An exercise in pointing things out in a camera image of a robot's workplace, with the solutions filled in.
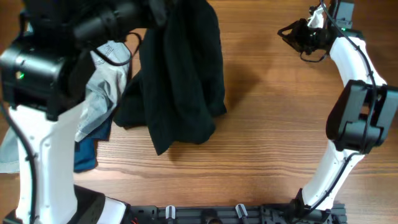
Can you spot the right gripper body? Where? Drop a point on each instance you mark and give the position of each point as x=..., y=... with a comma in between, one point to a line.
x=303, y=35

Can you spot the black shorts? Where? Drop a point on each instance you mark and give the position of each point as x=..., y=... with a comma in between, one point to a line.
x=179, y=88

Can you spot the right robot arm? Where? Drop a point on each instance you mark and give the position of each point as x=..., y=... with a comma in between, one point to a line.
x=361, y=117

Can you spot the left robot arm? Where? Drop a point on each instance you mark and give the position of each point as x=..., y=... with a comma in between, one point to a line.
x=44, y=73

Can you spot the light blue denim shorts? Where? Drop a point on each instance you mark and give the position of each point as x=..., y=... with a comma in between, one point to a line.
x=103, y=91

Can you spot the dark blue garment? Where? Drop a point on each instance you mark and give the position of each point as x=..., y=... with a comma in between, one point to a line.
x=85, y=150

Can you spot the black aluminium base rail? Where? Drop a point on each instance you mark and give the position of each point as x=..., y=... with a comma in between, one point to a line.
x=261, y=214

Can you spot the right grey rail clip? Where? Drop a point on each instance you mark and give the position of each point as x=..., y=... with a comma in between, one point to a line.
x=242, y=213

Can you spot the grey rail clip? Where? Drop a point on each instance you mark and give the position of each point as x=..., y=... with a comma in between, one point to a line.
x=170, y=212
x=242, y=213

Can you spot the left grey rail clip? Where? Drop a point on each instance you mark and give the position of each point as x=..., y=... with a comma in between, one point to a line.
x=170, y=212

